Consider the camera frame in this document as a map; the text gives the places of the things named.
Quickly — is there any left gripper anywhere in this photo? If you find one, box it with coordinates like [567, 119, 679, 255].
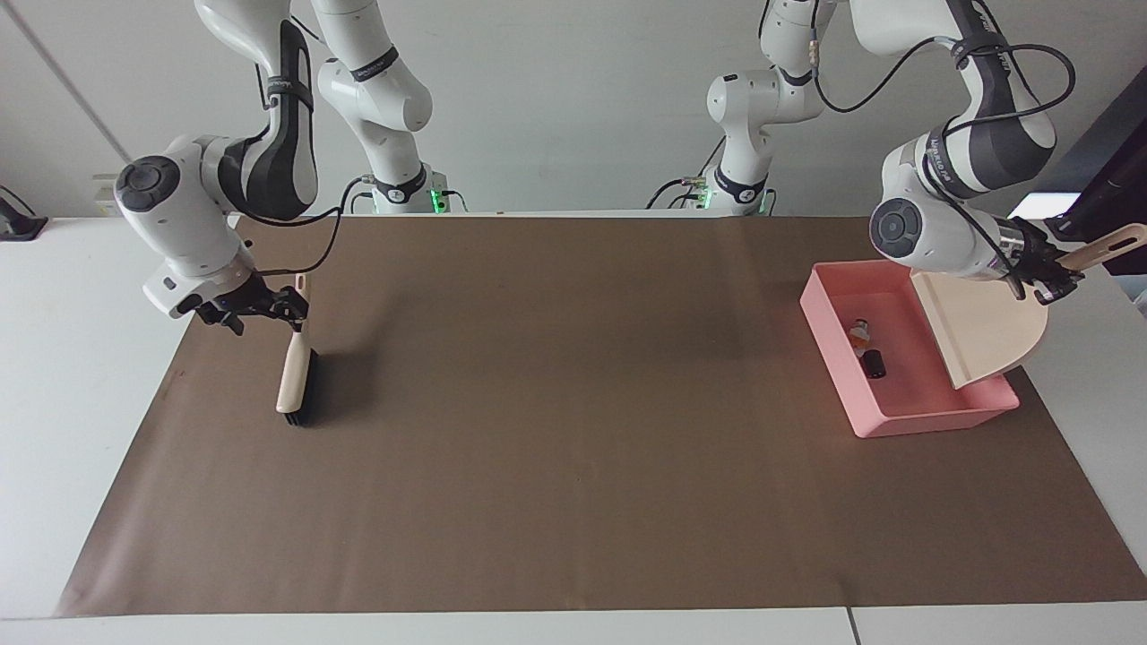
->
[1011, 220, 1087, 307]

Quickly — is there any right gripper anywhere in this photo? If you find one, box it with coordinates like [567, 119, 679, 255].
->
[194, 274, 311, 338]

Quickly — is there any beige brush with black bristles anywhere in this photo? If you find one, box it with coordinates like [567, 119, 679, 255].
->
[275, 273, 321, 429]

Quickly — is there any beige dustpan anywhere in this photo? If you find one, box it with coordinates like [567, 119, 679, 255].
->
[910, 223, 1147, 391]

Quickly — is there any pink plastic bin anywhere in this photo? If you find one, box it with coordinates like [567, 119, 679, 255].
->
[798, 260, 1022, 440]

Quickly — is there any black stand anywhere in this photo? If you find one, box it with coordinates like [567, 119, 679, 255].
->
[1044, 88, 1147, 277]
[0, 184, 49, 243]

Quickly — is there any black cable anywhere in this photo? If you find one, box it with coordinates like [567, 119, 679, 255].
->
[646, 134, 729, 212]
[808, 0, 1077, 137]
[235, 174, 374, 278]

